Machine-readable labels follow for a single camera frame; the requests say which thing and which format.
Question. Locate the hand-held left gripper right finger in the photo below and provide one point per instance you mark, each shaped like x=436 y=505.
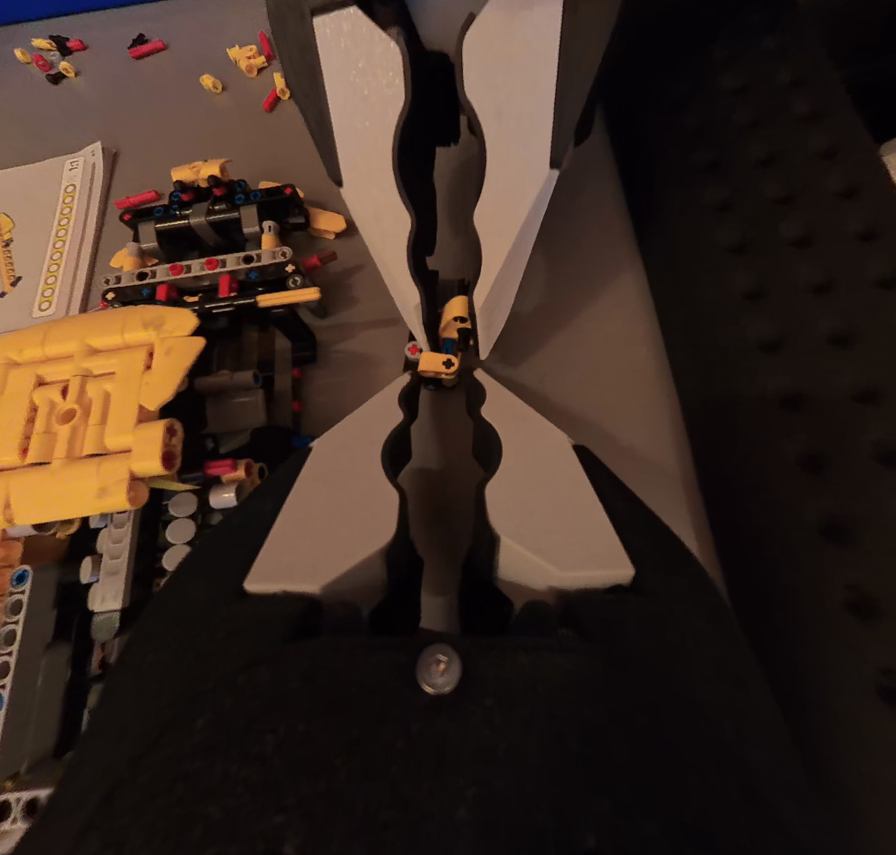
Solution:
x=553 y=512

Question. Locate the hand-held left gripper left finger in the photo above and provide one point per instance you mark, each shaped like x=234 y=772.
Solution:
x=315 y=519

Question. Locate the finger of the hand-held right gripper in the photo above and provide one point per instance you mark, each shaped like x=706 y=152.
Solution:
x=518 y=99
x=364 y=134

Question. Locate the small yellow connector assembly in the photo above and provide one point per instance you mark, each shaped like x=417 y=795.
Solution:
x=455 y=313

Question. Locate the partly built yellow toy car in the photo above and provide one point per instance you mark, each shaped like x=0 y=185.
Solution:
x=84 y=393

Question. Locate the scattered small connector pieces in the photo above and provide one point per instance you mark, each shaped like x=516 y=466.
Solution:
x=147 y=48

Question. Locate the red toy axle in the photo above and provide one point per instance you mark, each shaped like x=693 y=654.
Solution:
x=136 y=200

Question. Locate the black dotted pad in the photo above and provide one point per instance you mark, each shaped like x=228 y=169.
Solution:
x=770 y=309

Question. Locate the grey instruction booklet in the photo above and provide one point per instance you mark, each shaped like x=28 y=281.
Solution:
x=42 y=239

